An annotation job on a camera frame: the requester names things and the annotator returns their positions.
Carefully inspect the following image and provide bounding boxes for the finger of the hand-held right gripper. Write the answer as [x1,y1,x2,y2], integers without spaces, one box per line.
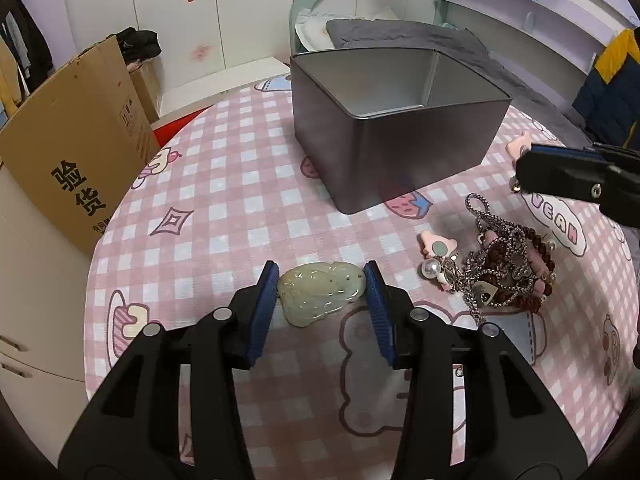
[515,143,640,226]
[592,142,640,162]

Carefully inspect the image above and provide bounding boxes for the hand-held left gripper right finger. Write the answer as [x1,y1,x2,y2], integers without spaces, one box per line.
[362,260,588,480]

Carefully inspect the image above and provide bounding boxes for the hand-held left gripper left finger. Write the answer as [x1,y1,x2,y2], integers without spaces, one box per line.
[57,260,281,480]

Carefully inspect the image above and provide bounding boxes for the pale green jade pendant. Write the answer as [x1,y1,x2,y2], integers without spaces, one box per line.
[277,262,365,328]

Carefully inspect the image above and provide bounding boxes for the pearl earring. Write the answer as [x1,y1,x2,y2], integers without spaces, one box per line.
[420,257,446,286]

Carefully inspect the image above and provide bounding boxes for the brown bead bracelet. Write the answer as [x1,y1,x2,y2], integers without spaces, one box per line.
[477,225,557,311]

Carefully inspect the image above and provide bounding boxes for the pink hair clip grey oval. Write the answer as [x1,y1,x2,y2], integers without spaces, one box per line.
[419,230,457,261]

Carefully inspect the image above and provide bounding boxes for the silver chain necklace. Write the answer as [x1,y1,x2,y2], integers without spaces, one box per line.
[452,192,538,326]

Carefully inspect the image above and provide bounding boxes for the pink tube hair accessory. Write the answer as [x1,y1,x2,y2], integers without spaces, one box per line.
[527,249,548,293]

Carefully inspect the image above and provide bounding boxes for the grey metal tin box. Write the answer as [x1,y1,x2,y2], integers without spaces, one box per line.
[289,47,512,215]

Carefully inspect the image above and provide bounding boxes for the yellow and navy jacket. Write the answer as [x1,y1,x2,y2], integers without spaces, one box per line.
[572,27,640,151]

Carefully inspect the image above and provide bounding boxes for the pink checkered cartoon tablecloth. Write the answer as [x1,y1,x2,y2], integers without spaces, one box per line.
[82,75,640,468]

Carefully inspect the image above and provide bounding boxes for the red plastic item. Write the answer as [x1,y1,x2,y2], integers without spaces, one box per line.
[150,107,211,150]

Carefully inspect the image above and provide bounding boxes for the small brown cardboard box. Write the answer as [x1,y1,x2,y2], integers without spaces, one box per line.
[127,57,162,123]

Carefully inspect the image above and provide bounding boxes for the large brown cardboard box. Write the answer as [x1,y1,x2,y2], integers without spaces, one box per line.
[0,37,162,256]

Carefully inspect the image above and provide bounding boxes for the white pillow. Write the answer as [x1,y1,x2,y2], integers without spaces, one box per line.
[295,7,401,51]

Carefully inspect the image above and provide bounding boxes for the pile of black clothes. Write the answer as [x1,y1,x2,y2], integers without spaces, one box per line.
[107,27,162,63]

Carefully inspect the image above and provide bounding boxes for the white wardrobe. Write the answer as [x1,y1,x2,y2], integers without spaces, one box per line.
[60,0,321,106]

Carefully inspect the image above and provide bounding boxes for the yellow hanging garment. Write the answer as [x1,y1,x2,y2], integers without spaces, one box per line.
[0,40,23,117]

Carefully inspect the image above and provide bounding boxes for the black hanging coat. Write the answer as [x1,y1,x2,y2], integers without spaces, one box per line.
[12,0,53,92]

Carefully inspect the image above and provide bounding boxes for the lilac wall shelves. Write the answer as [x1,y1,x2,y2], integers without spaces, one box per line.
[435,0,640,77]

